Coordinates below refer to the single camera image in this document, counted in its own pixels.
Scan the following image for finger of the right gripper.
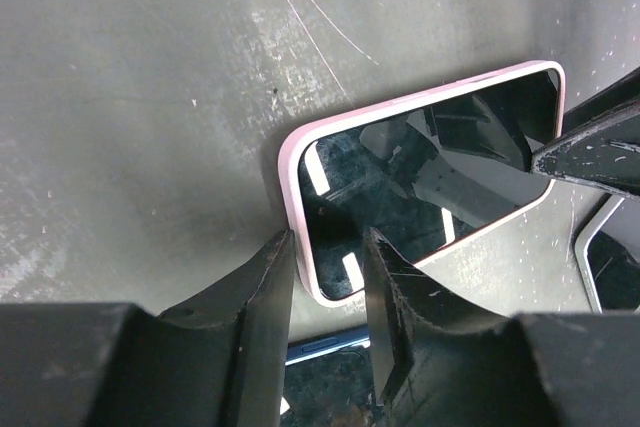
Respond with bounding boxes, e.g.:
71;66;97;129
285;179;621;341
530;69;639;197

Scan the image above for pink phone case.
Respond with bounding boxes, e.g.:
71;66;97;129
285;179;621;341
277;60;568;308

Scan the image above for silver-edged black phone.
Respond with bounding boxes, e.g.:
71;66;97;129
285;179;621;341
574;195;639;313

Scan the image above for blue-edged black phone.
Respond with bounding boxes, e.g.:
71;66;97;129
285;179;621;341
280;326;386;426

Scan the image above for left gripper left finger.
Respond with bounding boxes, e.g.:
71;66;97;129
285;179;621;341
1;231;295;426

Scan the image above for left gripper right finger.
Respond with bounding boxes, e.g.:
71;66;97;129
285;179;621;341
364;230;639;426

